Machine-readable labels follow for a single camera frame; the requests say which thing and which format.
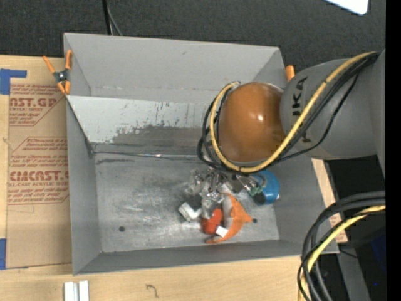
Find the grey metal bin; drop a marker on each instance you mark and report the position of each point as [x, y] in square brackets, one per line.
[144, 193]

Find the red-orange round toy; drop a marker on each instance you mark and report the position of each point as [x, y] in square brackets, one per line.
[210, 223]

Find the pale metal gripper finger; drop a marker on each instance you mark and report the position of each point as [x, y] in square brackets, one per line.
[195, 182]
[210, 204]

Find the blue cup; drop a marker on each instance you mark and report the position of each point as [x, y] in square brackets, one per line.
[270, 183]

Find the white plastic piece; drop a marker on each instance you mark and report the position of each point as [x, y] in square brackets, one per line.
[189, 211]

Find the brown cardboard board, red print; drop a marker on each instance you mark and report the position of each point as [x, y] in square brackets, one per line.
[34, 155]

